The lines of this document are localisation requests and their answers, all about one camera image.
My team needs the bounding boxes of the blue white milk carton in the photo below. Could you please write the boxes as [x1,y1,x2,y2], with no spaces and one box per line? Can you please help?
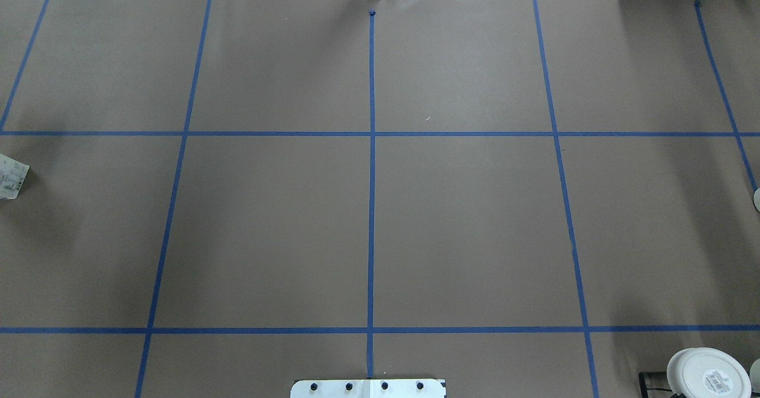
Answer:
[1,154,30,200]

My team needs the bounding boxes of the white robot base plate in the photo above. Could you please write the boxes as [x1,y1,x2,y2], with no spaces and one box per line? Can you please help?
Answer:
[290,378,447,397]

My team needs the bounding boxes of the black wire cup rack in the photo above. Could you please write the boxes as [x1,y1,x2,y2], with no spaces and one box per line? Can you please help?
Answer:
[638,371,684,398]

